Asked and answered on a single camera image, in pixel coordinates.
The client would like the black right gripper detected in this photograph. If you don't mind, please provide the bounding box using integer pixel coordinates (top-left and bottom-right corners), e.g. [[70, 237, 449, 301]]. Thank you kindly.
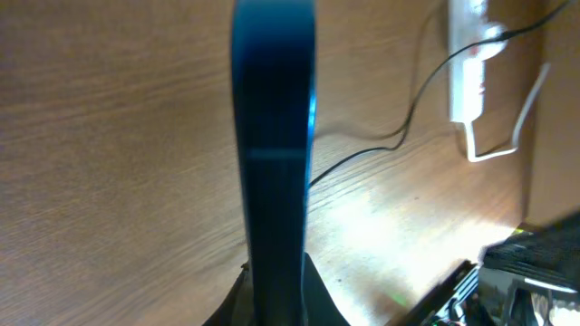
[[387, 260, 479, 326]]

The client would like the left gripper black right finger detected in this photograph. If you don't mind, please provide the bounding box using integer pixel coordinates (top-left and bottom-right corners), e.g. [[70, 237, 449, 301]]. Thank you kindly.
[[303, 254, 349, 326]]

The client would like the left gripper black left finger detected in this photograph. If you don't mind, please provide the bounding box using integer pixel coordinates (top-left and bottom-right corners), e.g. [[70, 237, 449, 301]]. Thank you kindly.
[[203, 263, 256, 326]]

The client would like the blue Galaxy smartphone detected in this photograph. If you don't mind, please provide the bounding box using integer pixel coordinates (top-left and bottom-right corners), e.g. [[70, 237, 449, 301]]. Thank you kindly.
[[231, 0, 315, 325]]

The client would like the black charging cable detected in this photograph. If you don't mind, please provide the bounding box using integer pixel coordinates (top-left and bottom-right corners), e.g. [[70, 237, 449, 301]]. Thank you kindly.
[[308, 0, 575, 187]]

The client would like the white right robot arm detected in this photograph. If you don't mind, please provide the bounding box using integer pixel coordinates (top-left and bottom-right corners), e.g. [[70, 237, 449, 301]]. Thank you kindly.
[[394, 211, 579, 326]]

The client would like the white power strip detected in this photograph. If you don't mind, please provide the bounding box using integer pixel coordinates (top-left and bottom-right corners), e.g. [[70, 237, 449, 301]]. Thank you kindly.
[[448, 0, 507, 123]]

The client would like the white power strip cord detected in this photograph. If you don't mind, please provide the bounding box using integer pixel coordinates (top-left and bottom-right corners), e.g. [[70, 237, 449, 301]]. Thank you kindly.
[[462, 62, 552, 163]]

